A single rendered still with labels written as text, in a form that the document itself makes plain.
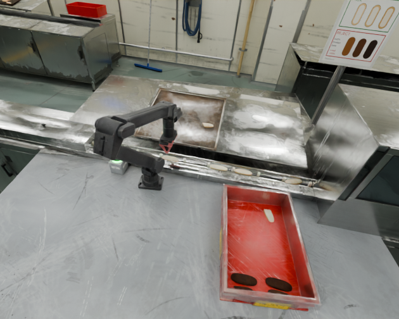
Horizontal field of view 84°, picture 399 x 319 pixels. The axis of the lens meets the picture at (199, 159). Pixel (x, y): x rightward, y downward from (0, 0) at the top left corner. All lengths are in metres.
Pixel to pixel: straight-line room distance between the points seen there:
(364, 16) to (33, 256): 2.00
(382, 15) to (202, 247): 1.58
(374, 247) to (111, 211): 1.20
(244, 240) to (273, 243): 0.13
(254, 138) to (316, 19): 3.59
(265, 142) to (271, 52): 3.19
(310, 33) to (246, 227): 4.14
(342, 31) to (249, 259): 1.40
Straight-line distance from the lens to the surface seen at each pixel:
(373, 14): 1.77
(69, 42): 3.86
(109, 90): 2.11
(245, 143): 1.38
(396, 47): 5.36
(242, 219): 1.10
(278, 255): 1.06
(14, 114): 1.77
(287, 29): 4.43
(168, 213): 1.08
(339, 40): 1.75
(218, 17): 4.69
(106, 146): 0.78
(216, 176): 1.19
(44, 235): 1.16
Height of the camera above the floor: 1.71
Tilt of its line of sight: 42 degrees down
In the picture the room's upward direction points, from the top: 6 degrees clockwise
